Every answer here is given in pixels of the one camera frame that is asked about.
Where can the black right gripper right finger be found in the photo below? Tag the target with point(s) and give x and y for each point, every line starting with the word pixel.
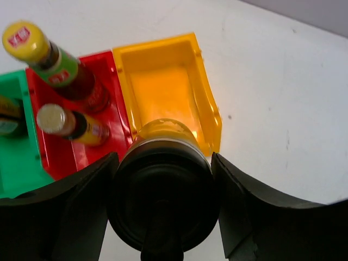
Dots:
pixel 258 222

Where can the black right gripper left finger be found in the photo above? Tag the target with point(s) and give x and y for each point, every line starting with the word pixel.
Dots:
pixel 65 220

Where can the black lid spice jar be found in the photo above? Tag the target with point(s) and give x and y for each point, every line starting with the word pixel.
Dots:
pixel 163 200

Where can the small yellow label bottle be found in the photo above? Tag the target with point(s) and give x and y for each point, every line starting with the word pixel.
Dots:
pixel 72 125

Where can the red cap dark sauce jar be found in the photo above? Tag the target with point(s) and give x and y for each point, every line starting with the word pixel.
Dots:
pixel 13 121

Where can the yellow cap sauce bottle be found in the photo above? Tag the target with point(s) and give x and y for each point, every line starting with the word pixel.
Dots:
pixel 64 73

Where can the red plastic bin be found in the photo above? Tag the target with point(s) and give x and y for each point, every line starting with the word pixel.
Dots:
pixel 61 157

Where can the green plastic bin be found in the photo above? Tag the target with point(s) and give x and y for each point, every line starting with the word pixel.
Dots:
pixel 21 167

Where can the yellow plastic bin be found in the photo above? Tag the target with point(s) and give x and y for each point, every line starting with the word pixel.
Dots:
pixel 167 79

